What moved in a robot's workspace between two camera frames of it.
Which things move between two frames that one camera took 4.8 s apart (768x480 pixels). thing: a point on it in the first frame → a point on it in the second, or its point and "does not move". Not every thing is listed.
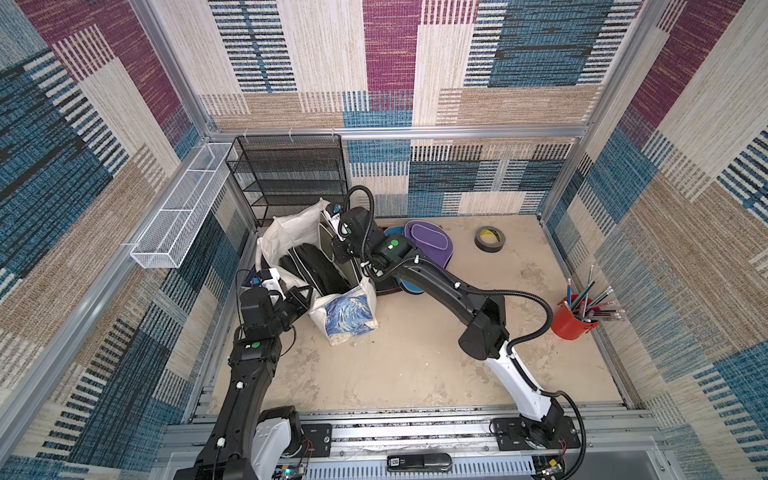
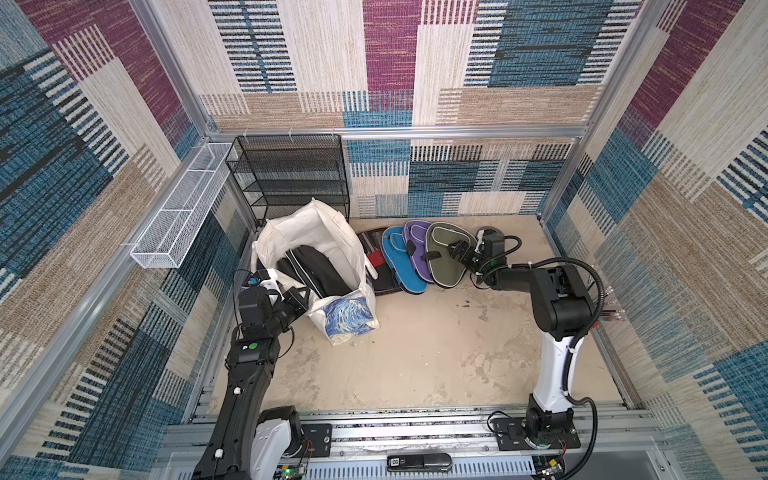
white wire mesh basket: (170, 236) does not move
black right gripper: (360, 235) → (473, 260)
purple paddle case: (432, 241) does not move
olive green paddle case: (325, 237) → (447, 270)
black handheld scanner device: (419, 463) does not move
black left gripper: (301, 305) does not move
